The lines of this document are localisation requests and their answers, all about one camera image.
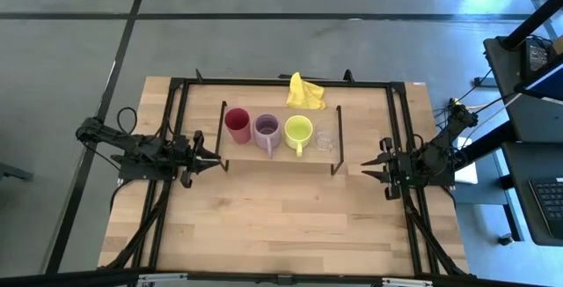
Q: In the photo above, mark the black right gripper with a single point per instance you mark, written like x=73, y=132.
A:
x=398, y=168

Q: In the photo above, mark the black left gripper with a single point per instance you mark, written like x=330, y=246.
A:
x=187, y=159

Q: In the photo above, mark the red cup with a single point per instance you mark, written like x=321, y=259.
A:
x=237, y=124

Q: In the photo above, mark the clear glass cup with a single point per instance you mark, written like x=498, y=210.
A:
x=326, y=139

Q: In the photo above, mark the purple ribbed mug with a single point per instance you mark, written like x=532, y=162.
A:
x=267, y=135

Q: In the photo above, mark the yellow mug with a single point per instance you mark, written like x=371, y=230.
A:
x=298, y=130

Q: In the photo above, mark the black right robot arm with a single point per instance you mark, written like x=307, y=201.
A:
x=440, y=150

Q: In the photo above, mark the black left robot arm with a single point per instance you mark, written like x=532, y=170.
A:
x=132, y=146

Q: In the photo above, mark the yellow cloth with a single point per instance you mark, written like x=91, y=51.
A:
x=303, y=95

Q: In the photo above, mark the black desk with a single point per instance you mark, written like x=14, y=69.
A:
x=519, y=119

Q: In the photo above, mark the black keyboard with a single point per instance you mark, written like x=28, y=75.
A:
x=550, y=205

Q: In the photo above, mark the black power brick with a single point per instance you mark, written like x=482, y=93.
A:
x=536, y=56

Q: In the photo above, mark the wooden shelf with black frame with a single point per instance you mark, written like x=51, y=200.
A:
x=246, y=152

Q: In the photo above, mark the black rig frame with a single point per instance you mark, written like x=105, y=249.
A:
x=286, y=83

